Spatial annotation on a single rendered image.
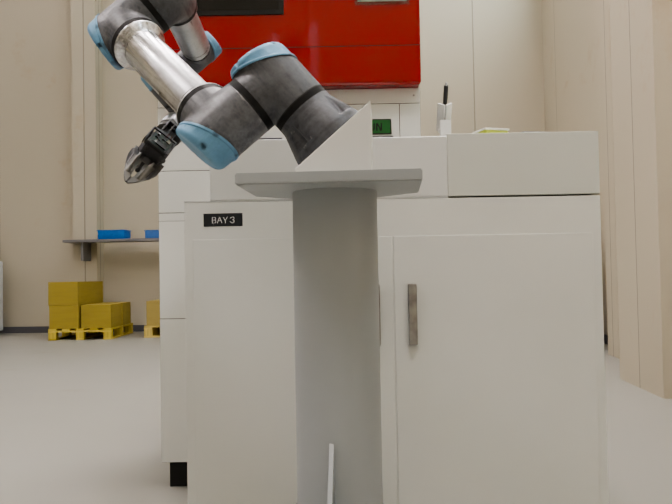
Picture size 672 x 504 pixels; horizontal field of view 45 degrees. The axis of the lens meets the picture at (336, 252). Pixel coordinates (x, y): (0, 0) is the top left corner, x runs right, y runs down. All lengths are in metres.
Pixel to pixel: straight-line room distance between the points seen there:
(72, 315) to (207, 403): 7.41
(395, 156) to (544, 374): 0.60
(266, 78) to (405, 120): 1.07
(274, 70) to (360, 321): 0.49
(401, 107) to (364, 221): 1.11
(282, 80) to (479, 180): 0.59
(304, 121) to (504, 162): 0.59
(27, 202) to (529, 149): 9.42
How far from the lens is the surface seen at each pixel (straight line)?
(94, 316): 9.22
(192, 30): 2.02
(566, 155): 1.95
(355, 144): 1.45
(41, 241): 10.84
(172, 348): 2.54
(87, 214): 10.37
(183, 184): 2.54
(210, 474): 1.93
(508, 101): 10.21
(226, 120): 1.51
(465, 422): 1.90
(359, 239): 1.46
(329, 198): 1.45
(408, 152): 1.88
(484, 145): 1.91
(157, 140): 2.09
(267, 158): 1.88
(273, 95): 1.52
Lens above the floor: 0.64
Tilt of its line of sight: 2 degrees up
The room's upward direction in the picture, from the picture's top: 1 degrees counter-clockwise
